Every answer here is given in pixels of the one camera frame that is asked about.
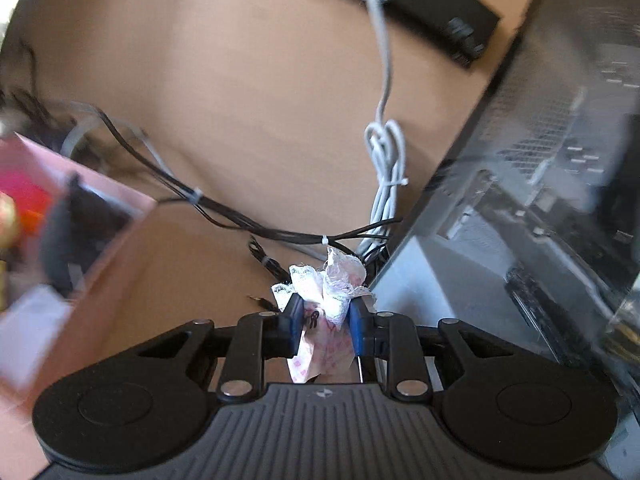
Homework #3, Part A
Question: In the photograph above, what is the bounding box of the white pink wrapper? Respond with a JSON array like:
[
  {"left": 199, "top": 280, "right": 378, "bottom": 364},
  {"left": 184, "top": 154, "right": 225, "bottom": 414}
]
[{"left": 271, "top": 247, "right": 371, "bottom": 384}]

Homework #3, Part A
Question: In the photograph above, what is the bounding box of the black plush toy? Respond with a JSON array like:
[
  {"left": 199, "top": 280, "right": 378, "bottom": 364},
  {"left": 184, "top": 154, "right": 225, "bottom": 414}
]
[{"left": 39, "top": 174, "right": 131, "bottom": 297}]

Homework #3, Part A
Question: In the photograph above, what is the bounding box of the white grey adapter block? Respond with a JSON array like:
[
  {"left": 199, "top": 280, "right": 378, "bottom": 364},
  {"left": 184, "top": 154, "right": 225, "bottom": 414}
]
[{"left": 0, "top": 285, "right": 72, "bottom": 392}]

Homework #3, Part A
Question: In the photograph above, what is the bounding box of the pink plastic strainer scoop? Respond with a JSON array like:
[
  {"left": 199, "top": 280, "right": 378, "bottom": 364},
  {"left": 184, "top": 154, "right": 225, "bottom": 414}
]
[{"left": 0, "top": 170, "right": 53, "bottom": 235}]

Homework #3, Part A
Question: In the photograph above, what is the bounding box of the white glass computer case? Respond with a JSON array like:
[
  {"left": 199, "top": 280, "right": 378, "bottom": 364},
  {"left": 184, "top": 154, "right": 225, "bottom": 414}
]
[{"left": 373, "top": 0, "right": 639, "bottom": 479}]

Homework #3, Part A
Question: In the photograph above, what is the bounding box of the pink cardboard box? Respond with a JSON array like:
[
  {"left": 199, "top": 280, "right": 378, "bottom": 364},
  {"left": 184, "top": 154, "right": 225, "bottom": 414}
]
[{"left": 1, "top": 133, "right": 155, "bottom": 479}]

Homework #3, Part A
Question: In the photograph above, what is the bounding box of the white bundled power cable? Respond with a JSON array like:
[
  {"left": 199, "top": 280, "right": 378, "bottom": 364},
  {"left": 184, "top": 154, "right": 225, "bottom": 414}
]
[{"left": 358, "top": 0, "right": 410, "bottom": 261}]

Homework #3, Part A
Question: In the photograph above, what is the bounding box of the black cable bundle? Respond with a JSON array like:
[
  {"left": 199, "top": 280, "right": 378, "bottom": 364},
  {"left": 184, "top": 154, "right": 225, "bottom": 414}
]
[{"left": 0, "top": 39, "right": 404, "bottom": 311}]

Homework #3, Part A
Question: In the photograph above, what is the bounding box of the black wall power strip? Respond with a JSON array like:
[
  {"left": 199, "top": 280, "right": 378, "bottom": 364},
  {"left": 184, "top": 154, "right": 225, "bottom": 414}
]
[{"left": 380, "top": 0, "right": 500, "bottom": 67}]

